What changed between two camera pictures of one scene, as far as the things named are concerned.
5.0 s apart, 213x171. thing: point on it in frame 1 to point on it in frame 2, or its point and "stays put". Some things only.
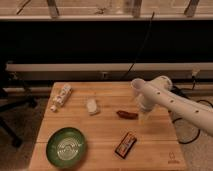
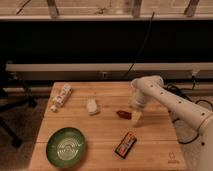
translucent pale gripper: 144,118 to 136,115
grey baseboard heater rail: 72,71 stays put
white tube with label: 60,97 stays put
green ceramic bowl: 65,147 stays put
